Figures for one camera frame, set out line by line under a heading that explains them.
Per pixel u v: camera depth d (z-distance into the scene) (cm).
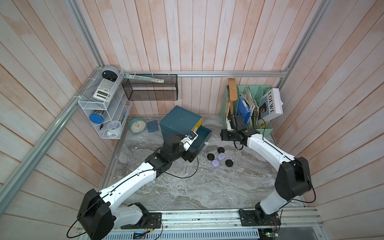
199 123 88
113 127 86
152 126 111
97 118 76
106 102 75
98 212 38
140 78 91
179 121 88
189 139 64
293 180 45
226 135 80
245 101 98
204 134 95
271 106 91
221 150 100
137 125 105
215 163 93
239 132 66
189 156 67
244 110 96
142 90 107
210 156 97
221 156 95
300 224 74
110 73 80
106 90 78
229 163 93
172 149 57
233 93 87
